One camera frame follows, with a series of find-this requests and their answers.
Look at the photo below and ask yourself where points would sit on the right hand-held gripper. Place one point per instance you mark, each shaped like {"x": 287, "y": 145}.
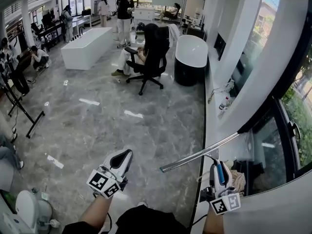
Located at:
{"x": 225, "y": 202}

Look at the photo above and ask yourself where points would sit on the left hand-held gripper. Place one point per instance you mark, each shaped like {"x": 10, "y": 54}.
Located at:
{"x": 103, "y": 183}

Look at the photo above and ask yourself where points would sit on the black framed window glass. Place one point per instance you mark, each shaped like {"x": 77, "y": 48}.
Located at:
{"x": 270, "y": 142}

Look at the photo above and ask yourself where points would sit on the person's right forearm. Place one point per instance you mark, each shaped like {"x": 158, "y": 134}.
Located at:
{"x": 213, "y": 224}

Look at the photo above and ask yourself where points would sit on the person's left forearm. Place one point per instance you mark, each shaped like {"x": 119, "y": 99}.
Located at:
{"x": 90, "y": 214}

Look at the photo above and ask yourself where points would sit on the beige crumpled cloth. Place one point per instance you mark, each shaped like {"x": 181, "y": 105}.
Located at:
{"x": 239, "y": 179}

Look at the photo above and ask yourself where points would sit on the person's white shoe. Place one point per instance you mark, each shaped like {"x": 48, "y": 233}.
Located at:
{"x": 142, "y": 203}

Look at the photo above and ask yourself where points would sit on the person's black shorts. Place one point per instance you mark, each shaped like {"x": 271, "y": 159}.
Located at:
{"x": 148, "y": 220}

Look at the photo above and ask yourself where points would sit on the clear plastic bottle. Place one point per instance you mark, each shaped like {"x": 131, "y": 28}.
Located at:
{"x": 224, "y": 103}

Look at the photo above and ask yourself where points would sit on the black office chair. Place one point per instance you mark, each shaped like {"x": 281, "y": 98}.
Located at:
{"x": 152, "y": 64}

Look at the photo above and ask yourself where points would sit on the white toilet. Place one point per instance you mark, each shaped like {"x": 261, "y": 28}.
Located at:
{"x": 28, "y": 211}

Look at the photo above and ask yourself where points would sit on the black metal floor stand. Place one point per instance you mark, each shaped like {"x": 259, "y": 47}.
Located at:
{"x": 23, "y": 108}

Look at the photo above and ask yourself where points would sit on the white rectangular bathtub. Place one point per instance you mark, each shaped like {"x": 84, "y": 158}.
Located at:
{"x": 85, "y": 49}

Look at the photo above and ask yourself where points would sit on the black and white oval bathtub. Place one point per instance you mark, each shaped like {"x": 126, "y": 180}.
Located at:
{"x": 191, "y": 57}

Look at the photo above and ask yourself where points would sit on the white long table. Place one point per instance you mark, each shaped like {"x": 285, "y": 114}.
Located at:
{"x": 81, "y": 19}

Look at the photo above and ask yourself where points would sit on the black desk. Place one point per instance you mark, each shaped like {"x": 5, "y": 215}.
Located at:
{"x": 50, "y": 32}

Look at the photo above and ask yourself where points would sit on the white drawer cabinet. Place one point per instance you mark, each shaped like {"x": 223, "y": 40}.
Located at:
{"x": 144, "y": 14}

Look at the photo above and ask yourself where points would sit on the white framed standing mirror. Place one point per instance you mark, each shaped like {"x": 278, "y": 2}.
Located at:
{"x": 193, "y": 8}

